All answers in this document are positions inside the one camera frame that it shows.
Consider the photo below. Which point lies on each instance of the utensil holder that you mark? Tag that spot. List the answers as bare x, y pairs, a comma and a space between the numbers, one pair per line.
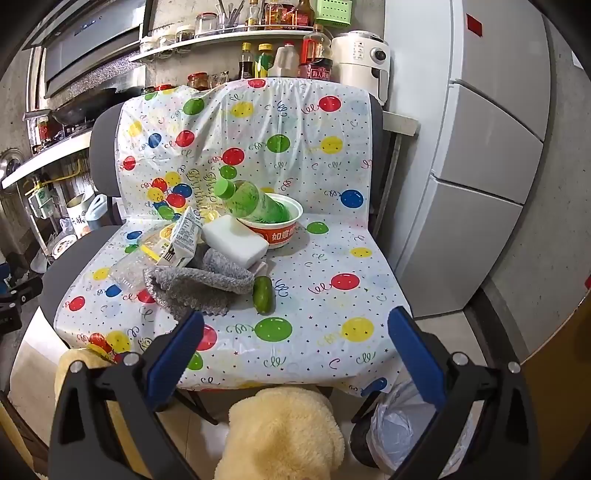
230, 18

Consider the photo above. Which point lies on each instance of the white kitchen appliance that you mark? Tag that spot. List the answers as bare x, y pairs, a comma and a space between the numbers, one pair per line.
355, 60

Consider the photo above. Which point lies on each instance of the grey knitted cloth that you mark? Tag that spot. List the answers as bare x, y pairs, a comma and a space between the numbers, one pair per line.
194, 286

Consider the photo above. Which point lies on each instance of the black wok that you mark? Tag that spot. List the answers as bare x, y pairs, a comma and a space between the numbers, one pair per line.
78, 113

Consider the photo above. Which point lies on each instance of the green plastic basket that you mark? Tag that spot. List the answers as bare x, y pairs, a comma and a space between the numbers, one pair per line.
333, 10

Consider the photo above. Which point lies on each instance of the clear crushed plastic bottle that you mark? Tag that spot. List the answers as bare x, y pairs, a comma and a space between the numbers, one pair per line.
127, 277

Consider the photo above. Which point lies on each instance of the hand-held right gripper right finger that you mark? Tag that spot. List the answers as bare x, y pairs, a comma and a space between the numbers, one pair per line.
415, 350

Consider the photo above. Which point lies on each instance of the white wall shelf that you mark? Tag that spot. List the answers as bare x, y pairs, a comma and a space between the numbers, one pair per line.
207, 39

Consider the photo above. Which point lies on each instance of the white drink carton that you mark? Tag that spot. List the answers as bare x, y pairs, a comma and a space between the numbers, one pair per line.
184, 235

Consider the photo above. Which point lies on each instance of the green bottle yellow cap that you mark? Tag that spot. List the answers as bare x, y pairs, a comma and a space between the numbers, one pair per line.
264, 62

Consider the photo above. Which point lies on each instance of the balloon print plastic cover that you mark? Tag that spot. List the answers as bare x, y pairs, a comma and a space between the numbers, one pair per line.
300, 184

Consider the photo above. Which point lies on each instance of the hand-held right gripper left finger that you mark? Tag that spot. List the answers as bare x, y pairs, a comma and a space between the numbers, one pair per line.
178, 350

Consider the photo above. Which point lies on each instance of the green plastic bottle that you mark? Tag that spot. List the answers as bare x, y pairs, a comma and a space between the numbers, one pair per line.
249, 201

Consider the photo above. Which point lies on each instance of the orange instant noodle bowl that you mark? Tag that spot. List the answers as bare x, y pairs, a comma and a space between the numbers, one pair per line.
277, 235

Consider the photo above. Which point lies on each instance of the green cucumber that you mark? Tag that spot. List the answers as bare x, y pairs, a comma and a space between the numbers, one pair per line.
263, 295

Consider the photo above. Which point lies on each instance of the yellow fluffy slipper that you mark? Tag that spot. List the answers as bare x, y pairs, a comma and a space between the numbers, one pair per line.
281, 434

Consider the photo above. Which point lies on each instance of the white tin can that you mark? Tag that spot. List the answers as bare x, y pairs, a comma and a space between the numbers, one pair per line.
77, 217

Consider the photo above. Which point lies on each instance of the glass storage jar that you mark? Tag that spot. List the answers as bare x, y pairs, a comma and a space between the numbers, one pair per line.
206, 25

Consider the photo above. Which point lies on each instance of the white kitchen counter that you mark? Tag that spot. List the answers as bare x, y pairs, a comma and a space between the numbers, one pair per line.
46, 159

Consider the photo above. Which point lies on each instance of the steel range hood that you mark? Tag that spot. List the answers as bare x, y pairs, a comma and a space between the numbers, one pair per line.
92, 50

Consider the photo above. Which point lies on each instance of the white sponge block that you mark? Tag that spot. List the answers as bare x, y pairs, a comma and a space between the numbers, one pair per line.
231, 240

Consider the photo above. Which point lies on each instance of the beige board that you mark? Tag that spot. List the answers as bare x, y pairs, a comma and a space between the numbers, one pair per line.
400, 123

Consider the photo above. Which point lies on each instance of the clear yellow food packet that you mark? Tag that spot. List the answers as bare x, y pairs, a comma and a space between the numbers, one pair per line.
154, 242

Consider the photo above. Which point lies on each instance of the red label sauce jar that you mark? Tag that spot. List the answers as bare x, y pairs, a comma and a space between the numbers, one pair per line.
317, 71

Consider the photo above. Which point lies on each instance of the bin with white bag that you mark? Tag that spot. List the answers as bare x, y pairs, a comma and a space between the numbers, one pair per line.
401, 429

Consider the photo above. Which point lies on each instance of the grey refrigerator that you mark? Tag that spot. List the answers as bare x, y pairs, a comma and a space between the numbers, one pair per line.
485, 138

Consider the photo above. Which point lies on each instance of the dark grey chair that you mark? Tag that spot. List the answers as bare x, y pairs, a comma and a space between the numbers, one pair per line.
104, 152

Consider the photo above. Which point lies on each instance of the white jug red cap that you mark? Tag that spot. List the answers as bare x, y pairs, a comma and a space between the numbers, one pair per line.
284, 62

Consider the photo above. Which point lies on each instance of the oil bottle red label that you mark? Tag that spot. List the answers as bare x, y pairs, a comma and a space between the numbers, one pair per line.
315, 46

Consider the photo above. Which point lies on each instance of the dark sauce bottle yellow cap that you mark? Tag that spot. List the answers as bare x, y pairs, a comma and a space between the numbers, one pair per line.
246, 62

